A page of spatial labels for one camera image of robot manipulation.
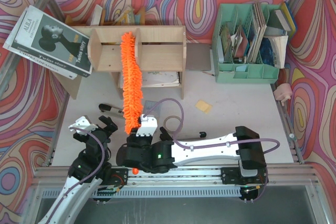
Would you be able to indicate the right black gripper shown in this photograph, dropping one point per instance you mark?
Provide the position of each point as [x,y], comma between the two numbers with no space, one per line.
[135,140]

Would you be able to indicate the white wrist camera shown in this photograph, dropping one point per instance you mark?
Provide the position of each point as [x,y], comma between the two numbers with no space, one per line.
[148,126]
[82,126]

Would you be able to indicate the white notebook under shelf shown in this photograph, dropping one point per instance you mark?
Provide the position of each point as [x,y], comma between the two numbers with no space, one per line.
[160,79]

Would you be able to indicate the grey black stapler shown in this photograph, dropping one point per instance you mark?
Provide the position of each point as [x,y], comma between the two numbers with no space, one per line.
[109,109]

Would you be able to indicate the wooden bookshelf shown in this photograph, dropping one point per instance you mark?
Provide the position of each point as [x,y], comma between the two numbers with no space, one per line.
[157,48]

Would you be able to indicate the white book under Twins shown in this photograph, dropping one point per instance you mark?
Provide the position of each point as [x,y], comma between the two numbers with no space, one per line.
[8,46]

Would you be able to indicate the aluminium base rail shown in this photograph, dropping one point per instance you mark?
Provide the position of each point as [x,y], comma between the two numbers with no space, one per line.
[202,181]

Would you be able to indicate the green desk organizer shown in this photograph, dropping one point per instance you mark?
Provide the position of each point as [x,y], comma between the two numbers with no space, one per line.
[239,52]

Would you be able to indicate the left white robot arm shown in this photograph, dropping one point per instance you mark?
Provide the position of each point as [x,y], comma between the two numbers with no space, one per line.
[88,171]

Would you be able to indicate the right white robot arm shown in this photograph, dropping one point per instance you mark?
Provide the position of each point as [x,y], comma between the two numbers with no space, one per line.
[244,145]

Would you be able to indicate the black plastic clip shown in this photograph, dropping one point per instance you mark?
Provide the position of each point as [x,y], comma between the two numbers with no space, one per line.
[165,136]

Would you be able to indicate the orange microfiber duster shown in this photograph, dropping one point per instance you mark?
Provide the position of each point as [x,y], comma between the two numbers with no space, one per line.
[132,81]

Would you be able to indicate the grey hardcover book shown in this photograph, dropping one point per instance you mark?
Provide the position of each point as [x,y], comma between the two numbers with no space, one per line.
[277,24]

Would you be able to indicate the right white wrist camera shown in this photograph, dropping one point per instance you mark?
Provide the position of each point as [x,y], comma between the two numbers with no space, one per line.
[148,126]

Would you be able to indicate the yellow sticky note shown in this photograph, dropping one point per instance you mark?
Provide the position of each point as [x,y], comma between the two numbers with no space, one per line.
[203,106]

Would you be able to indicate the clear tube black cap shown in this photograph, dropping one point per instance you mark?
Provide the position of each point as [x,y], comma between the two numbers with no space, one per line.
[202,134]

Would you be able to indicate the pink wall hook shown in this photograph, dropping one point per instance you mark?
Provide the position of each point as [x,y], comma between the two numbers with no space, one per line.
[283,93]

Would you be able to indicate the black Twins story book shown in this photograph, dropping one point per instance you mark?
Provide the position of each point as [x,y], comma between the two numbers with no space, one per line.
[46,38]

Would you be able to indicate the brown board behind shelf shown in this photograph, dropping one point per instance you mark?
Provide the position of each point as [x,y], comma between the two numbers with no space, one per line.
[198,57]

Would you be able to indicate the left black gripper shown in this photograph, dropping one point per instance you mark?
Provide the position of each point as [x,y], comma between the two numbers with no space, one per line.
[97,131]

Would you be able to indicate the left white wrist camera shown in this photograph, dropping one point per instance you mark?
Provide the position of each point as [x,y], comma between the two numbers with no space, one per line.
[82,126]

